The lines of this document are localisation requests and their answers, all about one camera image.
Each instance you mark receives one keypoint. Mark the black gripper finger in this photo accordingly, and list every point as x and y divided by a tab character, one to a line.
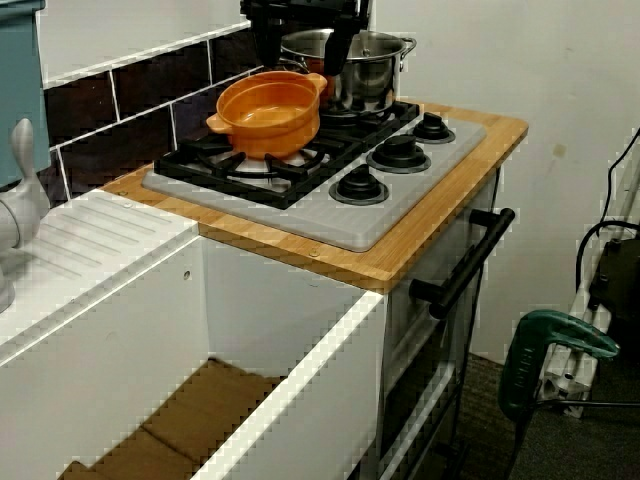
340	47
267	42

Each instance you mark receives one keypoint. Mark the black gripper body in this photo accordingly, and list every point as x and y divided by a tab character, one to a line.
300	7

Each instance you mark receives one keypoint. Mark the orange plastic pot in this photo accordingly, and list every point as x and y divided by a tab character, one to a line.
270	125

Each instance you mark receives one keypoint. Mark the stainless steel pot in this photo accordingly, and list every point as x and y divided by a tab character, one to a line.
372	75

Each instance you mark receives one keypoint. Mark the black stove knob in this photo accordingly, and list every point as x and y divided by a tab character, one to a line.
433	127
359	186
398	152

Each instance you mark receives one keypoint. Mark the grey toy stove plate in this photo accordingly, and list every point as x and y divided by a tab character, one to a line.
400	200

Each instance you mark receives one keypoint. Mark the black burner grate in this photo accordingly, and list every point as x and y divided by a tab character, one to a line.
280	187
372	122

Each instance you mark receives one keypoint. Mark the wooden countertop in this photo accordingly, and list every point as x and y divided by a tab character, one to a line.
450	210

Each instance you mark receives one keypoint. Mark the white sink unit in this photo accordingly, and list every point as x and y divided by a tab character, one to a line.
150	300

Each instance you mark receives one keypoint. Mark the grey toy faucet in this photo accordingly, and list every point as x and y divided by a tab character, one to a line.
22	200

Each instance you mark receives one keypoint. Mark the white oven door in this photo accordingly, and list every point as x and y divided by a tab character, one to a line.
425	360

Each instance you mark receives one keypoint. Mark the dark green device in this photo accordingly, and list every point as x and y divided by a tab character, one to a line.
617	270

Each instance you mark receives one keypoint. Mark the green clamp tool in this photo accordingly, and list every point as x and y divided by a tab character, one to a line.
530	365

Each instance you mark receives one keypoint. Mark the brown cardboard sheet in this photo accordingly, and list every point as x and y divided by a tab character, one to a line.
210	410

